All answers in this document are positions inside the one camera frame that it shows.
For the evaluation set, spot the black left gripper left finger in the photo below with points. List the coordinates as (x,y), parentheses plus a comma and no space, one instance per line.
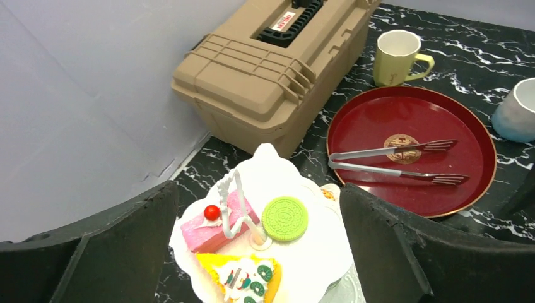
(115,255)

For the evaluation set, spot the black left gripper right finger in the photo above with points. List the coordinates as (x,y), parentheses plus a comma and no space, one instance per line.
(403,257)

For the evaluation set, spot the pink cake with cherry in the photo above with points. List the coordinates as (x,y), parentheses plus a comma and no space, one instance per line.
(206,236)

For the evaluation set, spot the orange round cookie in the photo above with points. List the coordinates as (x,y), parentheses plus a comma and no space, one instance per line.
(329,195)

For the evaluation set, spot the green round macaron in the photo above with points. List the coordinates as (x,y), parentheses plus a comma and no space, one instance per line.
(285,219)

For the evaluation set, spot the yellow cake slice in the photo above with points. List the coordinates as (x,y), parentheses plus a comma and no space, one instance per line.
(243,278)

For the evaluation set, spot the white three-tier dessert stand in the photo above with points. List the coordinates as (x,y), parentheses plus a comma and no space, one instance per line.
(317,267)

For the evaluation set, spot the red round tray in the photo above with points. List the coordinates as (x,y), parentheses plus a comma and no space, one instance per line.
(402,116)

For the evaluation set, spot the white mug blue base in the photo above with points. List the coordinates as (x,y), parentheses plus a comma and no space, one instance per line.
(514,117)

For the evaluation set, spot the pale green ceramic mug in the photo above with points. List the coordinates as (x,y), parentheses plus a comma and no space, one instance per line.
(396,52)

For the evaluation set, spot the tan plastic toolbox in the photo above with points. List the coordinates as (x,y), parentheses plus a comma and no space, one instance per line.
(264,75)

